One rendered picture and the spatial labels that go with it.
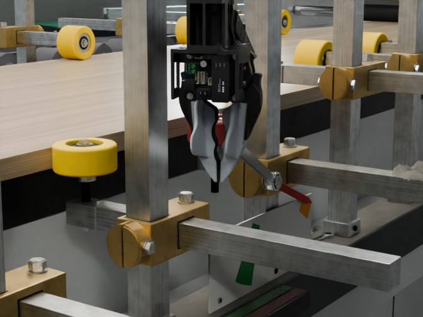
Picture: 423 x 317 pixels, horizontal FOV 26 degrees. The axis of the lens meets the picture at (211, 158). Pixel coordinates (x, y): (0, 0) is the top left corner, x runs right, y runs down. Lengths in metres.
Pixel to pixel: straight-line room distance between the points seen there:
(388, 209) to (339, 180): 0.43
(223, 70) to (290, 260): 0.22
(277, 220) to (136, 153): 0.30
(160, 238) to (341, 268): 0.21
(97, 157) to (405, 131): 0.72
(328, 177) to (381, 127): 0.87
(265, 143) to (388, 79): 0.30
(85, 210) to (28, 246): 0.10
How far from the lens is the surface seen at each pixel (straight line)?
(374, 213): 1.62
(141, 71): 1.00
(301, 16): 3.94
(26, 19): 2.38
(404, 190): 1.18
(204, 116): 0.99
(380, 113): 2.08
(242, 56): 0.93
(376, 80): 1.45
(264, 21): 1.20
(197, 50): 0.92
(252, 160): 1.08
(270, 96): 1.21
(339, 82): 1.40
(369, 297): 1.64
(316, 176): 1.23
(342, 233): 1.47
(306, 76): 1.51
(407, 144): 1.67
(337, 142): 1.45
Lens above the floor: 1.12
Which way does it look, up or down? 12 degrees down
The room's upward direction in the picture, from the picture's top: straight up
